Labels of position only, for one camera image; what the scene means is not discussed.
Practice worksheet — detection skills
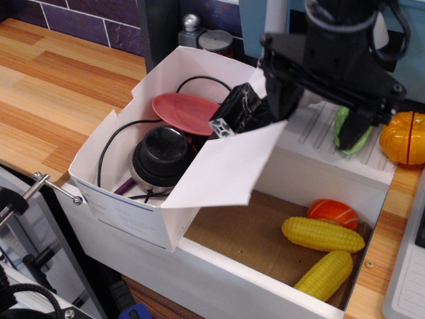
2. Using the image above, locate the black cable in box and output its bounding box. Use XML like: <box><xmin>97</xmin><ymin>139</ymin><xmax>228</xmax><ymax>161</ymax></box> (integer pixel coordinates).
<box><xmin>96</xmin><ymin>75</ymin><xmax>233</xmax><ymax>204</ymax></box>

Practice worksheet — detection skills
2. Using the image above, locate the white toy sink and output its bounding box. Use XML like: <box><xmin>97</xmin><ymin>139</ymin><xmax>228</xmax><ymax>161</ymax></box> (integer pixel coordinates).
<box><xmin>58</xmin><ymin>102</ymin><xmax>395</xmax><ymax>318</ymax></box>

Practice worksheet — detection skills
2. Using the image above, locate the yellow toy corn lower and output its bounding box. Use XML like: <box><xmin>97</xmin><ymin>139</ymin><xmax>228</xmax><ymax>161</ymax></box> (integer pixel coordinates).
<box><xmin>294</xmin><ymin>251</ymin><xmax>353</xmax><ymax>302</ymax></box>

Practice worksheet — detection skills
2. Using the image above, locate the brown cardboard sheet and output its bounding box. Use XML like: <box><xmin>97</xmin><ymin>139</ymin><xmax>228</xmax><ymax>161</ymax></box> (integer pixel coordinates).
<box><xmin>184</xmin><ymin>189</ymin><xmax>372</xmax><ymax>310</ymax></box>

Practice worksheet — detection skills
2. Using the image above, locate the grey white appliance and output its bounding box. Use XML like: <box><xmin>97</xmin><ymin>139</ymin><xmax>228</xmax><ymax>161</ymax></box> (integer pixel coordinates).
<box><xmin>382</xmin><ymin>175</ymin><xmax>424</xmax><ymax>318</ymax></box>

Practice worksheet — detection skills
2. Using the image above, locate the white cardboard mask box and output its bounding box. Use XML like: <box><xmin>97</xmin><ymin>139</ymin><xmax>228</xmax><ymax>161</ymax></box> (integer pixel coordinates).
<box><xmin>69</xmin><ymin>47</ymin><xmax>284</xmax><ymax>251</ymax></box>

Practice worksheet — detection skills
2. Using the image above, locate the metal screw clamp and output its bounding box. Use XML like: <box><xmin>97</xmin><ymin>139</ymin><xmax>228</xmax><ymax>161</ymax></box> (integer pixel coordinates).
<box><xmin>1</xmin><ymin>172</ymin><xmax>83</xmax><ymax>229</ymax></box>

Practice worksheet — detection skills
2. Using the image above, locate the grey bottle silver ball cap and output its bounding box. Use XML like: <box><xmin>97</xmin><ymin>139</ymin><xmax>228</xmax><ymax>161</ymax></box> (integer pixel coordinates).
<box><xmin>178</xmin><ymin>13</ymin><xmax>207</xmax><ymax>49</ymax></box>

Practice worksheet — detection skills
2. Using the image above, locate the green toy bitter gourd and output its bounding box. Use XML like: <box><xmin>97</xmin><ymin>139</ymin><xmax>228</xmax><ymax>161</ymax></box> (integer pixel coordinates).
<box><xmin>334</xmin><ymin>106</ymin><xmax>373</xmax><ymax>155</ymax></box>

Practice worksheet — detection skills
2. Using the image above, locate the white cone lamp shade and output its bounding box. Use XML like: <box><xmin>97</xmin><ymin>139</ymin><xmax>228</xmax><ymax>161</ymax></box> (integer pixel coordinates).
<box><xmin>373</xmin><ymin>13</ymin><xmax>389</xmax><ymax>50</ymax></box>

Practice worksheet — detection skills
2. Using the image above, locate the blue clamp handle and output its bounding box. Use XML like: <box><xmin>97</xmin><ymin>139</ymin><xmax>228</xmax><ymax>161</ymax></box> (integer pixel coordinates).
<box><xmin>118</xmin><ymin>304</ymin><xmax>153</xmax><ymax>319</ymax></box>

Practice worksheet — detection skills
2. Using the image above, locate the orange toy salmon sushi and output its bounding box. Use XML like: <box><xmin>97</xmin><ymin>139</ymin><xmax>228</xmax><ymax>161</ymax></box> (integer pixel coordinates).
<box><xmin>306</xmin><ymin>199</ymin><xmax>359</xmax><ymax>231</ymax></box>

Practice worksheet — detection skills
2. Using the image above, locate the black dome device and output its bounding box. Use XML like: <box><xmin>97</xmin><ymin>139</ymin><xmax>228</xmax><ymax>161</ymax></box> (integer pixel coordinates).
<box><xmin>129</xmin><ymin>125</ymin><xmax>195</xmax><ymax>194</ymax></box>

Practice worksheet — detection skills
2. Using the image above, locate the orange toy pumpkin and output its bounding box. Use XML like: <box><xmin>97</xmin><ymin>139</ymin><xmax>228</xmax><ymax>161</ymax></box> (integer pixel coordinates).
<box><xmin>380</xmin><ymin>111</ymin><xmax>424</xmax><ymax>165</ymax></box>

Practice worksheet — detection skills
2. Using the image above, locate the blue board black panel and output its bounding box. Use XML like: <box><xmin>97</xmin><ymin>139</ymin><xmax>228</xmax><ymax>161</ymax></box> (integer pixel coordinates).
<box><xmin>239</xmin><ymin>1</ymin><xmax>424</xmax><ymax>103</ymax></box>

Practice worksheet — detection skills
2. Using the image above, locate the yellow toy corn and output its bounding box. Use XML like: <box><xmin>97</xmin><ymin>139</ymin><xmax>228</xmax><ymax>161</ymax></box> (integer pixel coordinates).
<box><xmin>294</xmin><ymin>251</ymin><xmax>353</xmax><ymax>302</ymax></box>
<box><xmin>281</xmin><ymin>217</ymin><xmax>365</xmax><ymax>254</ymax></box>

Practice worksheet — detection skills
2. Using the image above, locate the black taped aluminium block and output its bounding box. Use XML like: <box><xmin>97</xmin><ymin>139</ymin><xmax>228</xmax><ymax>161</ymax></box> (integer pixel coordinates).
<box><xmin>209</xmin><ymin>83</ymin><xmax>275</xmax><ymax>139</ymax></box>

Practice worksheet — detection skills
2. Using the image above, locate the aluminium frame bracket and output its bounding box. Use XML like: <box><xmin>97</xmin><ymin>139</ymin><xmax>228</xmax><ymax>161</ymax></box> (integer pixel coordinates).
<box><xmin>1</xmin><ymin>262</ymin><xmax>92</xmax><ymax>318</ymax></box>

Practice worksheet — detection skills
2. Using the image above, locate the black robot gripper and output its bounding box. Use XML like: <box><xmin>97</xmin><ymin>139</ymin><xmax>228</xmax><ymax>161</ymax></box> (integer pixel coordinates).
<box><xmin>259</xmin><ymin>1</ymin><xmax>406</xmax><ymax>150</ymax></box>

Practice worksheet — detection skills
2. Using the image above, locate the yellow toy corn upper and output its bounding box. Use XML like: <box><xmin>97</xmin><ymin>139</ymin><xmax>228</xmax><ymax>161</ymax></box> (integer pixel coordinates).
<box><xmin>281</xmin><ymin>217</ymin><xmax>365</xmax><ymax>254</ymax></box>

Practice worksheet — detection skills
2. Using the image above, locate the grey toy faucet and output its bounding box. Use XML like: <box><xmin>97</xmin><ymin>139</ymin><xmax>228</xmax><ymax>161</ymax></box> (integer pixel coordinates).
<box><xmin>264</xmin><ymin>0</ymin><xmax>288</xmax><ymax>33</ymax></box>

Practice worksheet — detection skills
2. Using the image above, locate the purple stick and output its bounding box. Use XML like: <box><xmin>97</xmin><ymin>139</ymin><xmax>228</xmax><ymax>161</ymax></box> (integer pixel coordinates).
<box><xmin>114</xmin><ymin>178</ymin><xmax>135</xmax><ymax>195</ymax></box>

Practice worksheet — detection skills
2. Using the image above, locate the red plastic plate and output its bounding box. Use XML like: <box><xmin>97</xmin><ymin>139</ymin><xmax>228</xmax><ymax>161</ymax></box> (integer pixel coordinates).
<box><xmin>152</xmin><ymin>93</ymin><xmax>219</xmax><ymax>136</ymax></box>

